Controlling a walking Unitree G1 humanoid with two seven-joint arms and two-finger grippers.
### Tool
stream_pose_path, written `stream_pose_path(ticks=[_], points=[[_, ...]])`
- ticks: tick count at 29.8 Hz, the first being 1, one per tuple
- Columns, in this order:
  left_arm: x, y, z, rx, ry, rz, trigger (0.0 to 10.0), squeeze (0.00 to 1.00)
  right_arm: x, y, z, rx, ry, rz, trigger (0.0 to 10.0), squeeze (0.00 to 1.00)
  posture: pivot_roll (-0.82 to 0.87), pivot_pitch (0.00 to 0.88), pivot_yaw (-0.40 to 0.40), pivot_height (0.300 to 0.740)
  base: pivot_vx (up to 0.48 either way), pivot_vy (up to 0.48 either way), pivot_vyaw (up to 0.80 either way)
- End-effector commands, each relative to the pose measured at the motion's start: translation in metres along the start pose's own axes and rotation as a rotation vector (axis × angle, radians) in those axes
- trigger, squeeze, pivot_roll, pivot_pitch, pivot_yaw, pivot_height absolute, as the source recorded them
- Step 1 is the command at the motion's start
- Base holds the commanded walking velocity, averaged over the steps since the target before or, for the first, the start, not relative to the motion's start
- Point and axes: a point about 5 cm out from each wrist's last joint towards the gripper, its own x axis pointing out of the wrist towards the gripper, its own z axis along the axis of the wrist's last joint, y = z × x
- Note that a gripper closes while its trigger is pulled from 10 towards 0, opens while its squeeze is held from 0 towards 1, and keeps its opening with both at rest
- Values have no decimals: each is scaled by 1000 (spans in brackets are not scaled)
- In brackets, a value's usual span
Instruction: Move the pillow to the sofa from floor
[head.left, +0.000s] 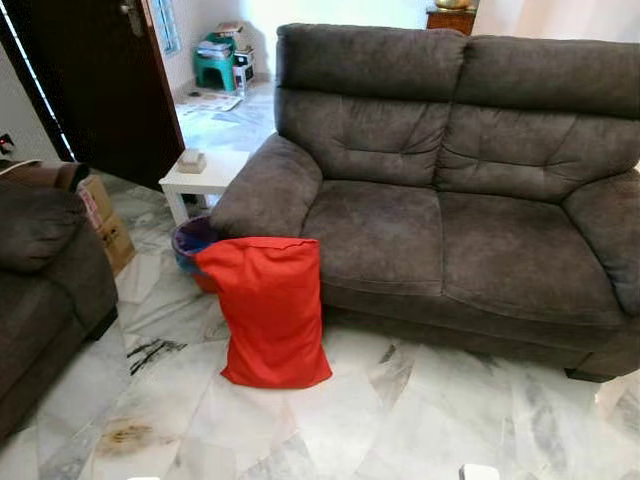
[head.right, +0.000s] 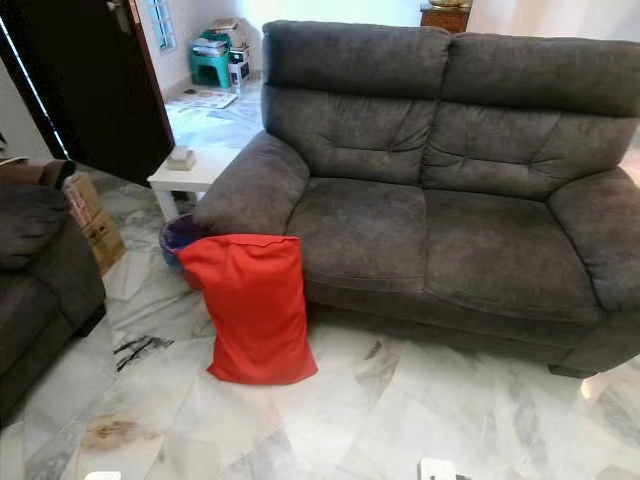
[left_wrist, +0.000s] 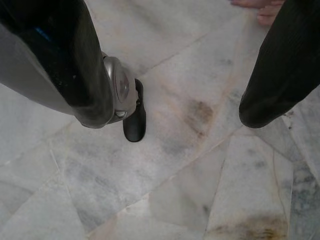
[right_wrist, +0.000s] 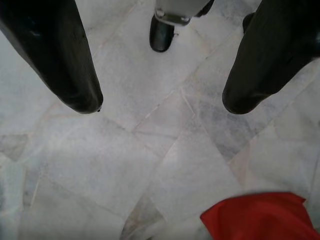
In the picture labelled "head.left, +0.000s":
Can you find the red pillow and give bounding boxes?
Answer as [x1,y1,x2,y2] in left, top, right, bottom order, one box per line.
[193,236,334,390]

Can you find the grey two-seat sofa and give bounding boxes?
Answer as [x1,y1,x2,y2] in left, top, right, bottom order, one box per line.
[208,23,640,384]

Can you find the printed floor mat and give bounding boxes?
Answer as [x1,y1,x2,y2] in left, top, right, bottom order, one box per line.
[178,90,243,113]

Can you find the brown wooden cabinet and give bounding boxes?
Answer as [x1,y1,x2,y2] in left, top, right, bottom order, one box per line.
[426,0,478,36]

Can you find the stacked white boxes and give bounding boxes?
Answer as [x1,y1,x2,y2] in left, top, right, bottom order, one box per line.
[215,20,256,89]

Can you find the white side table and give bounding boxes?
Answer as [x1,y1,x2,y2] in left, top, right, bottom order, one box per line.
[159,148,251,226]

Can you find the wastebasket with purple liner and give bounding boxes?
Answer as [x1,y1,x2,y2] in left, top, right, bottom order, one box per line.
[171,215,223,293]

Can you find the beige tissue box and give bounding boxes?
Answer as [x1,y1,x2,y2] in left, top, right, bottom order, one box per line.
[176,150,207,175]

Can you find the green plastic stool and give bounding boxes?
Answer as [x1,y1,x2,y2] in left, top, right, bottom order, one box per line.
[193,33,237,93]

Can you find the stack of papers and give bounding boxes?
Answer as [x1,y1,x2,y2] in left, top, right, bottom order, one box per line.
[197,38,233,59]

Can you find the louvred glass window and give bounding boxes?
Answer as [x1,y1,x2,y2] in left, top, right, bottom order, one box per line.
[150,0,183,56]

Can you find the brown cardboard box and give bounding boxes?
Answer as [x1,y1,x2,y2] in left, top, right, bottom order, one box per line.
[77,175,136,277]

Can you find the dark wooden door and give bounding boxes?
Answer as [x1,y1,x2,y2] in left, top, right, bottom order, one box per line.
[0,0,186,191]

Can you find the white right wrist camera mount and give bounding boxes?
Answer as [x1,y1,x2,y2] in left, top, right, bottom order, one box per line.
[460,464,501,480]

